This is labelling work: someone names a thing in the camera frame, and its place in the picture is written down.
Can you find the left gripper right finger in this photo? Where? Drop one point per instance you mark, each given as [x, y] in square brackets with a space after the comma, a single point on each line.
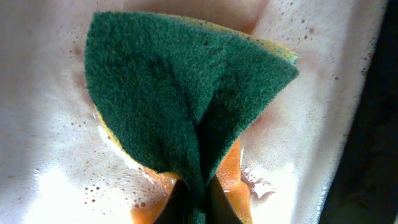
[220, 210]

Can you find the small tray with soapy water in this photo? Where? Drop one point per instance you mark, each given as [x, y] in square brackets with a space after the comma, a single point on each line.
[58, 166]

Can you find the green yellow scrub sponge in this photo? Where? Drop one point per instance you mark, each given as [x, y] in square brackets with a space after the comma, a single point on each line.
[175, 93]

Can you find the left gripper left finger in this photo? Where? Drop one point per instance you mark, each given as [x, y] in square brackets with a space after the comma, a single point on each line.
[177, 207]

